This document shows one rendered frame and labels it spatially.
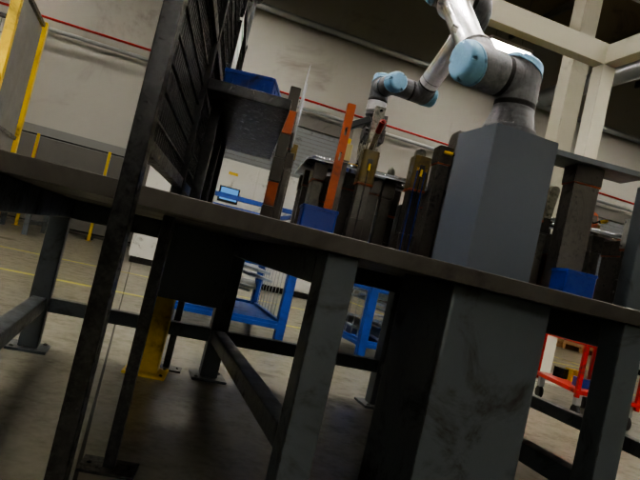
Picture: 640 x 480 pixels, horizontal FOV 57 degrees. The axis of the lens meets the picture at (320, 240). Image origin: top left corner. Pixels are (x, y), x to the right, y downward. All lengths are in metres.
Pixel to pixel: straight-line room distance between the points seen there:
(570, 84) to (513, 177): 8.59
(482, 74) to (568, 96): 8.47
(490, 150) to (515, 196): 0.14
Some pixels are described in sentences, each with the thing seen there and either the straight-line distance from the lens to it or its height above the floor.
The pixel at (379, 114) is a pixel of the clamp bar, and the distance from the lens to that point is 2.13.
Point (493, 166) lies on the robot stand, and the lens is 1.65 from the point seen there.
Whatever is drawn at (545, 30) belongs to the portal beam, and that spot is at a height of 3.37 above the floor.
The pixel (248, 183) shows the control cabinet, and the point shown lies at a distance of 10.07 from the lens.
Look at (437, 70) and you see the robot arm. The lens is 2.26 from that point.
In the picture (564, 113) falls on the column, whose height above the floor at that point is 3.76.
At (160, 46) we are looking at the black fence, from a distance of 0.99.
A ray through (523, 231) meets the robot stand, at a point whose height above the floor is 0.84.
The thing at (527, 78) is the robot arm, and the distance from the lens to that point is 1.79.
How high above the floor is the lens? 0.62
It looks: 2 degrees up
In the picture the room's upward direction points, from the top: 13 degrees clockwise
